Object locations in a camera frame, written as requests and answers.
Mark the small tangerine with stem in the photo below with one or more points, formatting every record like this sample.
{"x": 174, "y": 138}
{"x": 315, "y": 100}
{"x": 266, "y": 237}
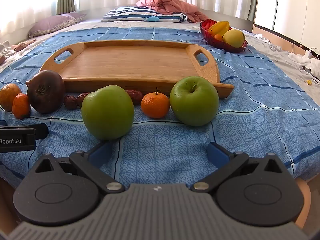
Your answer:
{"x": 155, "y": 105}

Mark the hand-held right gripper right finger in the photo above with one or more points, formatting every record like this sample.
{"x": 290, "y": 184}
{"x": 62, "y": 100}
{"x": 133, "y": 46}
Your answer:
{"x": 217, "y": 153}

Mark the white wardrobe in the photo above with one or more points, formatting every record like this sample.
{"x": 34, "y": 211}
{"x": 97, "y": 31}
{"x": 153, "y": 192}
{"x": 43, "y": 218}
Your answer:
{"x": 287, "y": 5}

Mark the dark purple round fruit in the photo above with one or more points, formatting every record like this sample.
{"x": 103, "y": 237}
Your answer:
{"x": 46, "y": 92}

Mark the brown-orange round fruit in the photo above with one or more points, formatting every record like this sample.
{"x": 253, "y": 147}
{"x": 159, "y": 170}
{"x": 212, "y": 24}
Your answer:
{"x": 8, "y": 96}

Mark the blue white striped pillow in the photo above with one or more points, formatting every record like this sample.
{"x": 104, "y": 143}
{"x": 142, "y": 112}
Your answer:
{"x": 130, "y": 13}

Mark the white clothes pile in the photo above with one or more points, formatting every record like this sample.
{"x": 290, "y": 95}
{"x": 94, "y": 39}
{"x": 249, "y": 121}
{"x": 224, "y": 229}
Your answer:
{"x": 307, "y": 63}

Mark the small yellow toy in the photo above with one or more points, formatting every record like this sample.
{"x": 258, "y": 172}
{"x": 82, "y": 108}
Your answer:
{"x": 309, "y": 81}

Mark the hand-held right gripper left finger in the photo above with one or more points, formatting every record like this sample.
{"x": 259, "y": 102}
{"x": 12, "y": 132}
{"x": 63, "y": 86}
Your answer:
{"x": 100, "y": 153}

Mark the pink quilt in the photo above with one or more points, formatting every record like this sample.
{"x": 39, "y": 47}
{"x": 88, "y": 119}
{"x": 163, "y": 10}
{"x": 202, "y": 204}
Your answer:
{"x": 172, "y": 5}

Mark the orange tangerine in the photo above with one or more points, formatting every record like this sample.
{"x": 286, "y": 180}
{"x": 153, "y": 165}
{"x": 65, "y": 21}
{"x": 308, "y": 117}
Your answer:
{"x": 21, "y": 106}

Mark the pink folded cloth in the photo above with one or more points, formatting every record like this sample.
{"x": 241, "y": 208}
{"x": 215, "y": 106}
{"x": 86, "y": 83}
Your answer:
{"x": 22, "y": 45}

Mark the red glass bowl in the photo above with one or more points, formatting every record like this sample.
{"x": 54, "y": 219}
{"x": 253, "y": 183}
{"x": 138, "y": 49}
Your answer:
{"x": 206, "y": 28}

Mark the purple pillow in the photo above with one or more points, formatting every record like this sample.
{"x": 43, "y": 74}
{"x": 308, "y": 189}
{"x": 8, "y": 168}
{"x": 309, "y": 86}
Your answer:
{"x": 52, "y": 23}

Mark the blue patterned blanket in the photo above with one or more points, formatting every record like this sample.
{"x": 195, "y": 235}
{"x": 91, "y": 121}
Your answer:
{"x": 175, "y": 142}

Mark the small white crumpled cloth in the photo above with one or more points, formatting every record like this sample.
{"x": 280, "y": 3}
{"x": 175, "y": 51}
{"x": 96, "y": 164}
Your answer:
{"x": 260, "y": 37}

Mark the red date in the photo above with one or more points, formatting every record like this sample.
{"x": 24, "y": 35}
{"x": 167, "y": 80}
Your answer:
{"x": 70, "y": 102}
{"x": 82, "y": 100}
{"x": 136, "y": 97}

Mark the small orange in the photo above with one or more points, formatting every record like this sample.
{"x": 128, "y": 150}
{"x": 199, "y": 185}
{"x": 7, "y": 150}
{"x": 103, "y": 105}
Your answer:
{"x": 218, "y": 37}

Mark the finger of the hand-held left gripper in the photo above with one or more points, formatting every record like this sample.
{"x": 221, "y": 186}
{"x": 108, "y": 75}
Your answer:
{"x": 41, "y": 131}

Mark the green apple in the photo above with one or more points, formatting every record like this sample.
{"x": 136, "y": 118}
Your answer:
{"x": 193, "y": 102}
{"x": 107, "y": 112}

